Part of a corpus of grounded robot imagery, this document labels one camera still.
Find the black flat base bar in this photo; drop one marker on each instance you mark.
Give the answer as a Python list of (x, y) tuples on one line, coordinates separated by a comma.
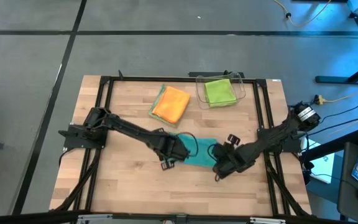
[(193, 74)]

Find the lime green microfiber towel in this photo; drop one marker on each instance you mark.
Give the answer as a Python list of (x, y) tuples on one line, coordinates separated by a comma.
[(221, 93)]

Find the black aluminium table frame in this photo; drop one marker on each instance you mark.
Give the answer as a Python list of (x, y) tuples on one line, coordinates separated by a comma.
[(135, 79)]

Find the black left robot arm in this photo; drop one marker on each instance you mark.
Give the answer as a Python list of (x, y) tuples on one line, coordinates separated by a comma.
[(129, 127)]

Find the clear plastic bin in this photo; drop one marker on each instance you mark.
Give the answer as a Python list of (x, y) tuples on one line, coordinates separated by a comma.
[(200, 93)]

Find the orange microfiber towel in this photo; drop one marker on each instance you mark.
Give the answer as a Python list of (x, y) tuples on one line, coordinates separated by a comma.
[(171, 104)]

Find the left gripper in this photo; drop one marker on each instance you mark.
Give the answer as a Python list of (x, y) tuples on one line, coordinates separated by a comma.
[(171, 147)]

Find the black desk leg frame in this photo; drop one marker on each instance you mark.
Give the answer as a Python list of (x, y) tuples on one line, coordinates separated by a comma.
[(331, 80)]

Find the pale green microfiber towel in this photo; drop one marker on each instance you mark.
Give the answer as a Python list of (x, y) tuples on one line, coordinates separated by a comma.
[(163, 119)]

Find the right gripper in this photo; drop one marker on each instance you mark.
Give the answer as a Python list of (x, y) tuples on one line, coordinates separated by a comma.
[(235, 158)]

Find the black crossbeam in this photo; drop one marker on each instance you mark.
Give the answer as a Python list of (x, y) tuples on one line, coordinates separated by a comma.
[(26, 219)]

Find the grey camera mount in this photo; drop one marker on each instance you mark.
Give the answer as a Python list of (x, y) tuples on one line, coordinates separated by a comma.
[(181, 217)]

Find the dark grey desk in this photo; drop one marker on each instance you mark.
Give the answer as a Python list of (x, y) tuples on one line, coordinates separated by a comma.
[(346, 193)]

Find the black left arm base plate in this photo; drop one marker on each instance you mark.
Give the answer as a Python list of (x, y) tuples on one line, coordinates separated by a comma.
[(70, 140)]

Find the silver metal bracket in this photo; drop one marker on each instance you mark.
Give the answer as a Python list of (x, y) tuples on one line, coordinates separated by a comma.
[(95, 217), (267, 221)]

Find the teal microfiber towel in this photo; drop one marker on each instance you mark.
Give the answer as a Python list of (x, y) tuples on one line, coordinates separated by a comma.
[(200, 152)]

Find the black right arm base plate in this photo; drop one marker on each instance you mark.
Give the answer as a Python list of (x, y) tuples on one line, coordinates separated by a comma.
[(291, 148)]

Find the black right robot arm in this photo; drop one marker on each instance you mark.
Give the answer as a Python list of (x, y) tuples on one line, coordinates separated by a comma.
[(278, 137)]

